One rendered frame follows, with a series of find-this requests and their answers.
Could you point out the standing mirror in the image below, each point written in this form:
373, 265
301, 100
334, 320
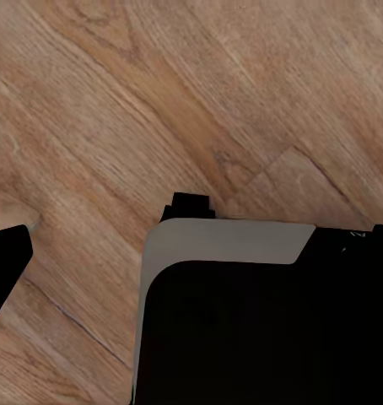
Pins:
14, 212

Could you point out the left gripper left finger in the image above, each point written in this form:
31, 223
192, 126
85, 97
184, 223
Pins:
15, 253

